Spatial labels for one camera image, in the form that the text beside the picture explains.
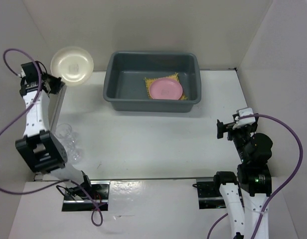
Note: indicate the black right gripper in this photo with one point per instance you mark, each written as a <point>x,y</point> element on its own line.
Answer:
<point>229,127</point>

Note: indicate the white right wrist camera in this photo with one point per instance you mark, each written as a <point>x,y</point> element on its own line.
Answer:
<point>243,117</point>

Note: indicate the clear plastic cup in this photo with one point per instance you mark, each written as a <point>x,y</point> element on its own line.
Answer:
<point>64,131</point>
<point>74,154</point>

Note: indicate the yellow green bamboo mat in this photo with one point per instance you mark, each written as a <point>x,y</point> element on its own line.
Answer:
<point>149,81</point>

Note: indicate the grey plastic bin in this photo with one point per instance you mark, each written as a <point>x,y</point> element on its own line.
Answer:
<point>124,85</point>

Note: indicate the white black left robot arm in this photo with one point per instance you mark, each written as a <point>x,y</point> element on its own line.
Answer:
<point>39,147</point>

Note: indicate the pink plastic plate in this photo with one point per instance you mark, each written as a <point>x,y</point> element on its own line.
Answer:
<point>165,89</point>

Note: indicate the cream white plate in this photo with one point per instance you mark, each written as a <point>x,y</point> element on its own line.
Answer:
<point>74,65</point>

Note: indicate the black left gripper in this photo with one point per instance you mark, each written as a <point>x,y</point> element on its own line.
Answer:
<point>59,83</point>

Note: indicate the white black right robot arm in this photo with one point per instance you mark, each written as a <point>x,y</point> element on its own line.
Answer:
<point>246,191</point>

